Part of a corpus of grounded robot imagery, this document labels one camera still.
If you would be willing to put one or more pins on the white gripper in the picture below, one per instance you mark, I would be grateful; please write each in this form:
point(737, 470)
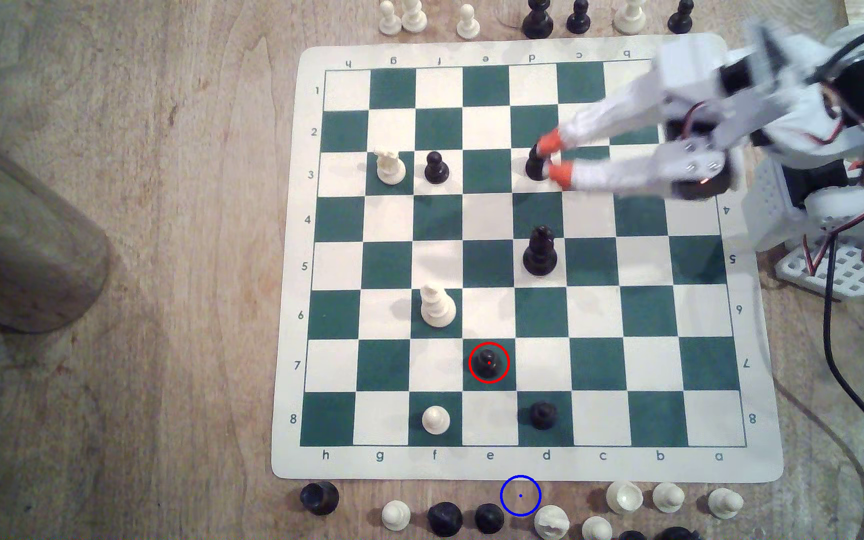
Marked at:
point(700, 159)

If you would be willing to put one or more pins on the black pawn chess piece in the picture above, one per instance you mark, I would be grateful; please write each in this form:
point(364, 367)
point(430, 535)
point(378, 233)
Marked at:
point(489, 518)
point(535, 165)
point(578, 21)
point(489, 363)
point(680, 21)
point(436, 171)
point(544, 415)

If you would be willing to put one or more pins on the tall white chess piece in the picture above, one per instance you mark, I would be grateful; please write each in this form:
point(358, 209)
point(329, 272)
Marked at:
point(414, 18)
point(631, 19)

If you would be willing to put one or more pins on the tall black queen chess piece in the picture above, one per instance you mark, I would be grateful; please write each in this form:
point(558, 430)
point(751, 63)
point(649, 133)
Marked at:
point(540, 255)

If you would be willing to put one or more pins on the green white chess board mat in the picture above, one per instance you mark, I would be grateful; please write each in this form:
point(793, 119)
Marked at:
point(627, 315)

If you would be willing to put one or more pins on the white pawn chess piece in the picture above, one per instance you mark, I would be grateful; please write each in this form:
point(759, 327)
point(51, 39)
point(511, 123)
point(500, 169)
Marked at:
point(390, 22)
point(668, 497)
point(468, 26)
point(396, 515)
point(597, 529)
point(436, 421)
point(725, 503)

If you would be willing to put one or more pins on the white knight chess piece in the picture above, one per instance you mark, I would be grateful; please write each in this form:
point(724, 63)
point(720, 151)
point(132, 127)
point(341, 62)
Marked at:
point(552, 523)
point(391, 169)

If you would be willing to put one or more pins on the white bishop chess piece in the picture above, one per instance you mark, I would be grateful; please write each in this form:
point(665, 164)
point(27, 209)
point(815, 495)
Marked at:
point(438, 309)

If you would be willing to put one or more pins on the white rook chess piece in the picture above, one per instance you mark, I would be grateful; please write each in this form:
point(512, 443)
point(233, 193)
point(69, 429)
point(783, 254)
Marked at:
point(624, 497)

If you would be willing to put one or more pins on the black knight chess piece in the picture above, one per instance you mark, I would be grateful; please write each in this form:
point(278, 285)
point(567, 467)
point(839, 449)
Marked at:
point(445, 520)

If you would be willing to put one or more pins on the black rook chess piece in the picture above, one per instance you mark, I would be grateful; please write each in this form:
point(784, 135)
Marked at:
point(319, 498)

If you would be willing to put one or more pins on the brown cylindrical container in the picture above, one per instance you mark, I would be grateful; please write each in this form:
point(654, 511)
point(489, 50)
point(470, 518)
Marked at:
point(19, 232)

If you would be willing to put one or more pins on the white perforated base plate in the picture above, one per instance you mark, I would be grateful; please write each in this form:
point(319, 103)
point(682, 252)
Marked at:
point(848, 274)

